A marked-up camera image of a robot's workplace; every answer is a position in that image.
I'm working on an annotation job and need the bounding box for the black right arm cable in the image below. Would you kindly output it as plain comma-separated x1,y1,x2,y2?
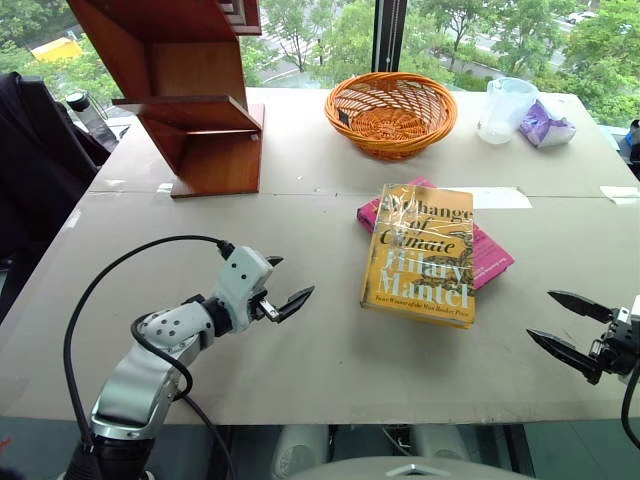
620,358,640,451

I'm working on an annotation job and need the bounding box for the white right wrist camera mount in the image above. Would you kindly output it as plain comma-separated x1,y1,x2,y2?
618,294,640,327

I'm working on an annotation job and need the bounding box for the white tape strip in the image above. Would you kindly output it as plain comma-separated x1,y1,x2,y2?
598,185,640,206

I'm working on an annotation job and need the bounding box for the white paper label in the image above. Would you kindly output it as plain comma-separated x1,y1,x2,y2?
468,186,534,211

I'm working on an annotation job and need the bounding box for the yellow hardcover book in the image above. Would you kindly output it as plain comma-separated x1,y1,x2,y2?
358,182,477,331

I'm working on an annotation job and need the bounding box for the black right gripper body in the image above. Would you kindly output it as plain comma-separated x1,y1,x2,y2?
587,307,640,386

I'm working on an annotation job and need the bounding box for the dark window mullion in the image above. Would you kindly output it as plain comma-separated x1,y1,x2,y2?
373,0,402,74

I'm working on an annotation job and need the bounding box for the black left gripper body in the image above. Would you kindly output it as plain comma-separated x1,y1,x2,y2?
247,291,281,325

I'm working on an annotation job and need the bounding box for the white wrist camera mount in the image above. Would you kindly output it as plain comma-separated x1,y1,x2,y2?
214,244,275,334
618,294,640,327

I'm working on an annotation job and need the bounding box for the black chair with garment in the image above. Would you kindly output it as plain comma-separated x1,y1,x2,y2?
0,71,121,324

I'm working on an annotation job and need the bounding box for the white rounded shape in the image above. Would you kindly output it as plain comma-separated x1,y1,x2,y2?
271,424,332,480
411,424,472,465

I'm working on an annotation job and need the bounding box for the purple and white packet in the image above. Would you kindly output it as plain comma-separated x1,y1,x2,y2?
517,98,578,151

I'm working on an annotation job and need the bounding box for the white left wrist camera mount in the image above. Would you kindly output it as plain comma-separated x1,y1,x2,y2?
214,244,275,334

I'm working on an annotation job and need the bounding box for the orange wicker basket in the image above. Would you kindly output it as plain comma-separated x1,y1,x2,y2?
323,71,460,162

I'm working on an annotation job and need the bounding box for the pink book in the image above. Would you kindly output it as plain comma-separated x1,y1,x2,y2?
355,175,516,293

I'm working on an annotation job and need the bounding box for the dark blue object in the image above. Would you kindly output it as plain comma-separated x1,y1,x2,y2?
618,118,640,182

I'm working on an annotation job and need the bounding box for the clear bottle with black lid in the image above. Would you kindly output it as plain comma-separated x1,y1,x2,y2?
64,91,122,146

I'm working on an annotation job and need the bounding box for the clear plastic pitcher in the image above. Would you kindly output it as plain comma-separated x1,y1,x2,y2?
475,77,541,148

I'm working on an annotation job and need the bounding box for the brown wooden bookshelf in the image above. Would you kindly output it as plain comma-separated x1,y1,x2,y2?
65,0,267,200

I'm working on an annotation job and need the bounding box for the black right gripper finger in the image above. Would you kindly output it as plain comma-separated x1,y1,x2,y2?
525,328,602,386
547,290,614,324

